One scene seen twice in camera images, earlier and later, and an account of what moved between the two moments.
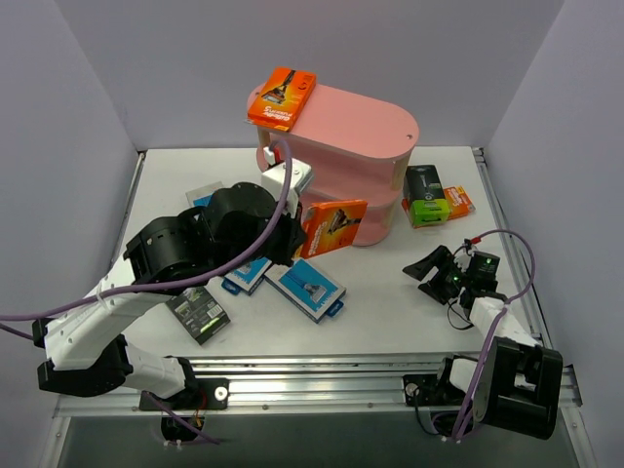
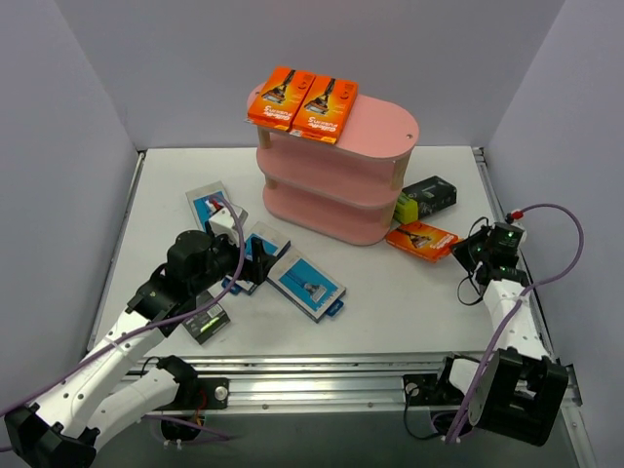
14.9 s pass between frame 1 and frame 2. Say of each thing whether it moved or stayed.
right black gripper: moved
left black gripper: moved
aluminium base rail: stayed
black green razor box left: stayed
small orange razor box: moved
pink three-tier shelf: stayed
